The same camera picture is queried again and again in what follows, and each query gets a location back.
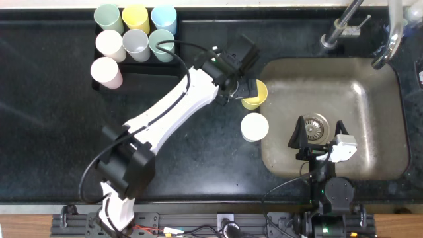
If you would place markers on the grey cup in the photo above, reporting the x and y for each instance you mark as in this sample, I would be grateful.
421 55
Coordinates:
135 43

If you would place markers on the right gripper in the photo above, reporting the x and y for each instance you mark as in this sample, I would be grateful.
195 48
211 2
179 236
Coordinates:
309 154

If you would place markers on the green cup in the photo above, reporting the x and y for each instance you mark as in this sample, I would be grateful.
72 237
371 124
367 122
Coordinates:
165 54
107 16

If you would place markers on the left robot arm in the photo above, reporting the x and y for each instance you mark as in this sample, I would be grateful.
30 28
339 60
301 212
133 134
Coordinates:
172 105

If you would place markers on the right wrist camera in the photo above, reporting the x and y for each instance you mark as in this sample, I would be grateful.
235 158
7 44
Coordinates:
342 147

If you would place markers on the white cup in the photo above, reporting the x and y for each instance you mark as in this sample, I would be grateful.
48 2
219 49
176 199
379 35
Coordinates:
254 127
109 43

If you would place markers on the steel tap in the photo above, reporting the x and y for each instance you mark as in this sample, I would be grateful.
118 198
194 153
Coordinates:
335 31

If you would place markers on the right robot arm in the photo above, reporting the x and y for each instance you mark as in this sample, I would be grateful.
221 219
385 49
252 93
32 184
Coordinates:
338 193

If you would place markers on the yellow cup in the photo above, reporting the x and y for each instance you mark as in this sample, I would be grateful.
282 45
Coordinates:
135 16
260 99

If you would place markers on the steel sink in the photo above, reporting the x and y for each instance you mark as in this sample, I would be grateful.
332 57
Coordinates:
363 99

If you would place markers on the black tray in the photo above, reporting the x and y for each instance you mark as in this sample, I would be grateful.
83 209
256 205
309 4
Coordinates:
148 77

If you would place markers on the mounting rail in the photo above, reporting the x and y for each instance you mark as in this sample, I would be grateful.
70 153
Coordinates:
257 224

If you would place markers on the pink cup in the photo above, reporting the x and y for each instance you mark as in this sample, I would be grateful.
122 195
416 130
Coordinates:
105 71

